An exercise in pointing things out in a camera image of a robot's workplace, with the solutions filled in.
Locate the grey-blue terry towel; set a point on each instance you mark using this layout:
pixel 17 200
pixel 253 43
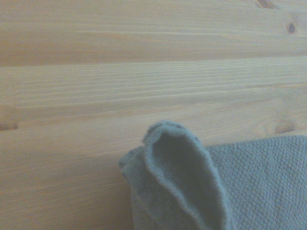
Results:
pixel 239 187

